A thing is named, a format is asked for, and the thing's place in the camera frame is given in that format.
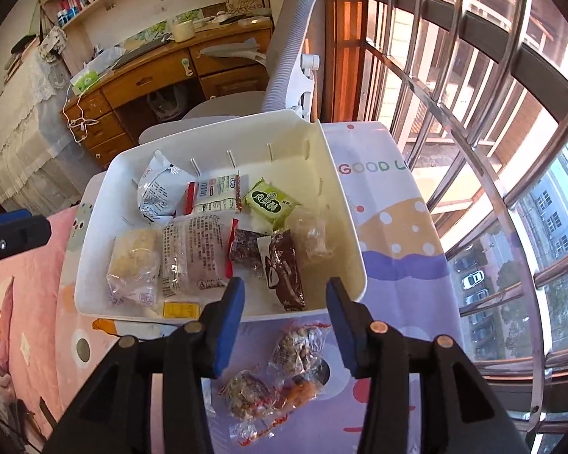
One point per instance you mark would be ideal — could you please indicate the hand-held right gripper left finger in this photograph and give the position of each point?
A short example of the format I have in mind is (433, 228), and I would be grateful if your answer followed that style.
(227, 326)

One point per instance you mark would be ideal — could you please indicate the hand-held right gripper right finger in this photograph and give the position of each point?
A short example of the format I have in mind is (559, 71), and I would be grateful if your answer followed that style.
(343, 331)

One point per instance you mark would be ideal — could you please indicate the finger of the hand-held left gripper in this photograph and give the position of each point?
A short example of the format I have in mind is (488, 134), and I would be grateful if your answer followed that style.
(4, 218)
(19, 241)

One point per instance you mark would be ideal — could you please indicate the white plastic bin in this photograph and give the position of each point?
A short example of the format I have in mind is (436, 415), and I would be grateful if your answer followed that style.
(331, 274)

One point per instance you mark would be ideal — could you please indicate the clear brown text snack packet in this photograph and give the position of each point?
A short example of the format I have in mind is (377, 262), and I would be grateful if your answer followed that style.
(196, 255)

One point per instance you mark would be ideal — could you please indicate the brown chocolate snack packet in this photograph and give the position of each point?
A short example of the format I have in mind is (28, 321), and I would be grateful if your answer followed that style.
(286, 274)

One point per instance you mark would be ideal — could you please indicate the small dark snack packet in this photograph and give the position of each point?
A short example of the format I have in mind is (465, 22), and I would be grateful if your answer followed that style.
(247, 248)

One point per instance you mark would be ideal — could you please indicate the clear packet of yellow pastry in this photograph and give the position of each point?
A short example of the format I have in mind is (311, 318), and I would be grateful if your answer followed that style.
(310, 234)

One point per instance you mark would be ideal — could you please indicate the yellow snack packet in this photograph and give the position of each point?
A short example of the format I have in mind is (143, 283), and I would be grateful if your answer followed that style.
(182, 310)

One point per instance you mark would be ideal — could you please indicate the clear packet of nut clusters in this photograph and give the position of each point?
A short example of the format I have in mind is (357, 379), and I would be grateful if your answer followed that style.
(248, 395)
(298, 350)

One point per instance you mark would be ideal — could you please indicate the pink blanket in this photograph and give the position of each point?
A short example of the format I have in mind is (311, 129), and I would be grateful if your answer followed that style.
(28, 302)

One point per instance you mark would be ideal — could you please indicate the orange snack packet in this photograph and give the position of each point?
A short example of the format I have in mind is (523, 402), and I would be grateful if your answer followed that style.
(303, 390)

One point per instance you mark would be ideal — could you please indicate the white lace cloth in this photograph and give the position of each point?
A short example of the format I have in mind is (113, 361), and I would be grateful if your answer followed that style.
(23, 142)

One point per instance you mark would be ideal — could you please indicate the cartoon printed table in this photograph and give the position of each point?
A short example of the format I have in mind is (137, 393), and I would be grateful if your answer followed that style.
(397, 246)

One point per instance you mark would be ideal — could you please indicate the small red edged clear packet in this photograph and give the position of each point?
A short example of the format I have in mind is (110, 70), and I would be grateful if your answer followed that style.
(258, 428)

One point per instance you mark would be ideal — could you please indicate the clear purple print cake packet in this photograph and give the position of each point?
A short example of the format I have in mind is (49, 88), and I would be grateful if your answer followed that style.
(135, 265)

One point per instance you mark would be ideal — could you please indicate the green snack packet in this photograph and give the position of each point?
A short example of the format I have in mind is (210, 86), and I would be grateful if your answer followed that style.
(270, 203)

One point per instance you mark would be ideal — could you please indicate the red and white snack packet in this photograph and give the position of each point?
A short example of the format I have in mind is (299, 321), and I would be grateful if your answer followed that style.
(215, 194)

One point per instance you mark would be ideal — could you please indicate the green tissue pack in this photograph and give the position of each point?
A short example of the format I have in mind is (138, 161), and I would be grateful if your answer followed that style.
(85, 82)

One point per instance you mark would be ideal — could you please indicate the clear plastic bag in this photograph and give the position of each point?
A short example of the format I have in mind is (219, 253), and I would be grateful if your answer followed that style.
(106, 59)

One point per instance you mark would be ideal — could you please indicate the wooden desk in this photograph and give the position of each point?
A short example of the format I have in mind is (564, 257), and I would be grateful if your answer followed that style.
(137, 80)

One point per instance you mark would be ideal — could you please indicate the trash bin with plastic bag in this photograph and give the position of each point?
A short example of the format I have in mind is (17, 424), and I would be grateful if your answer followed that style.
(166, 104)

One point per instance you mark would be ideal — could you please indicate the dark keyboard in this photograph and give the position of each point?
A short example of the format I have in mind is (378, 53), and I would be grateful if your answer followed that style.
(142, 52)

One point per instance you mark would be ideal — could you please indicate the row of books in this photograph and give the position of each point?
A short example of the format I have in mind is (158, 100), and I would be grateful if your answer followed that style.
(75, 2)

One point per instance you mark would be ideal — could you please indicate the metal window grille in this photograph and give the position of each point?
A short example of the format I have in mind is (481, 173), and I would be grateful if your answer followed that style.
(492, 104)

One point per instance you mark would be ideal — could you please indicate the grey office chair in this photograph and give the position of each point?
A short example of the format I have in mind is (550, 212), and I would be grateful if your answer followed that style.
(288, 33)

